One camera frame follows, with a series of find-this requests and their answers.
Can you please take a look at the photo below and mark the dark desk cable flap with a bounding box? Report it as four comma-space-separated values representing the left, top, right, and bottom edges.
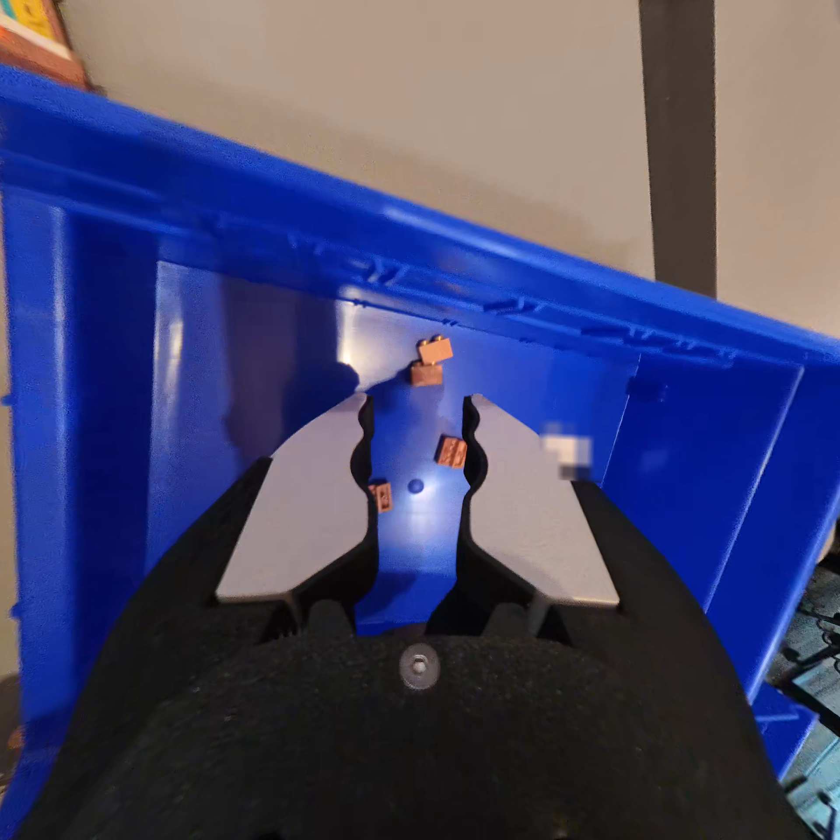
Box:
640, 0, 718, 298

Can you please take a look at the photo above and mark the blue plastic bin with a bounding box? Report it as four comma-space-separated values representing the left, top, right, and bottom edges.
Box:
0, 62, 840, 840

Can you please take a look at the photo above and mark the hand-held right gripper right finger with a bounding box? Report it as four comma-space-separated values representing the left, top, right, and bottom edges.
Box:
455, 392, 623, 608

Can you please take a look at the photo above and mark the dark printed toy box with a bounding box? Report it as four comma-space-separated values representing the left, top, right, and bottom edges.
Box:
0, 0, 91, 91

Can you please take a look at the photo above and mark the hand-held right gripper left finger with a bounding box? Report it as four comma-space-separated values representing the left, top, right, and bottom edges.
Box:
214, 392, 382, 603

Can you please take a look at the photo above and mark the grey desk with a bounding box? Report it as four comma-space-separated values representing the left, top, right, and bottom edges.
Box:
0, 0, 840, 677

